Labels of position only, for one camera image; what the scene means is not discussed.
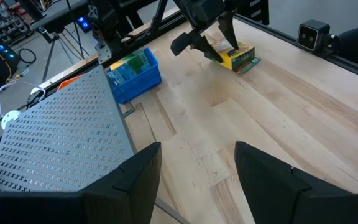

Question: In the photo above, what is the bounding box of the silver frame bracket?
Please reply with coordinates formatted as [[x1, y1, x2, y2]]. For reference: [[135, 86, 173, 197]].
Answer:
[[94, 43, 113, 65]]

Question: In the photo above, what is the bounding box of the grey perforated metal shelf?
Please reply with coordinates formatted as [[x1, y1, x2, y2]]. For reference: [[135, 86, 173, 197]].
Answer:
[[0, 64, 137, 193]]

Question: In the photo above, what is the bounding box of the black coiled floor cable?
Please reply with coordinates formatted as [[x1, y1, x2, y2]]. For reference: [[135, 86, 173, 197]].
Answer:
[[17, 47, 37, 65]]

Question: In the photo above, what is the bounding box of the white round puck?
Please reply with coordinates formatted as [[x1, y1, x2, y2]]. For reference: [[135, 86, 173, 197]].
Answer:
[[1, 110, 22, 130]]

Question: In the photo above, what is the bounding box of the small crayon box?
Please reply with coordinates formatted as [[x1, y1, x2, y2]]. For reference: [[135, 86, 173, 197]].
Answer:
[[209, 37, 262, 75]]

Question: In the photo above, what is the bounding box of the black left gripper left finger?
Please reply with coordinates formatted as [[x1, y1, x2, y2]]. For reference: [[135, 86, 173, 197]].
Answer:
[[81, 142, 162, 224]]

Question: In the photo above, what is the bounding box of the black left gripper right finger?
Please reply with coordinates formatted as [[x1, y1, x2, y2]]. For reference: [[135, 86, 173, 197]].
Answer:
[[234, 141, 352, 224]]

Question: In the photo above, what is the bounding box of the parts bin rack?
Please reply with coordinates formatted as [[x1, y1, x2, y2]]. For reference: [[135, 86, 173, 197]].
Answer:
[[0, 0, 31, 44]]

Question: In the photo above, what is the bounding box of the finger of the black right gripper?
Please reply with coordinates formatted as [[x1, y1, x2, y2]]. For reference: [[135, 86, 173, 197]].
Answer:
[[194, 32, 224, 64], [218, 16, 241, 51]]

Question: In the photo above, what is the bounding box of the black stereo camera box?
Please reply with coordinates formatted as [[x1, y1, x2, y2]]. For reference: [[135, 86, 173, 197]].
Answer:
[[296, 19, 337, 58]]

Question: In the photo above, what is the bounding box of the blue plastic basket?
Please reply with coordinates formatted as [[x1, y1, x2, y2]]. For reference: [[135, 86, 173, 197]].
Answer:
[[106, 47, 163, 105]]

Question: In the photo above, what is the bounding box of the white cable bundle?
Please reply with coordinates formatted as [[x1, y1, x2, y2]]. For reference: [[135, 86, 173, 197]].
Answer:
[[0, 81, 47, 119]]

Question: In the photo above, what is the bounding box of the large green crayon box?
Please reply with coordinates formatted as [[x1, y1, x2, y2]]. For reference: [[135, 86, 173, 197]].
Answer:
[[108, 51, 152, 87]]

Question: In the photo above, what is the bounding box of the red plastic basket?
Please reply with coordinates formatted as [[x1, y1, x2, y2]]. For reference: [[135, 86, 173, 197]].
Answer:
[[57, 73, 85, 91]]

